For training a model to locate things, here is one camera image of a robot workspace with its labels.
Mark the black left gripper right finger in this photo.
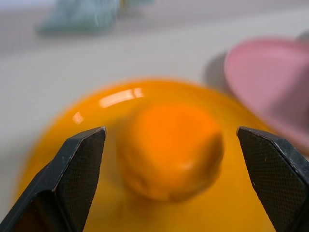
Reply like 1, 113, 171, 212
236, 126, 309, 232

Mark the orange plate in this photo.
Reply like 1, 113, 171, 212
10, 78, 278, 232

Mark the pale green packet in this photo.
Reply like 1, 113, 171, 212
36, 0, 121, 34

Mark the pink plate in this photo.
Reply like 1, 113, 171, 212
223, 38, 309, 155

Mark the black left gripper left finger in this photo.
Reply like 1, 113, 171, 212
0, 126, 107, 232

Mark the orange round fruit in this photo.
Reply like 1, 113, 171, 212
116, 102, 225, 203

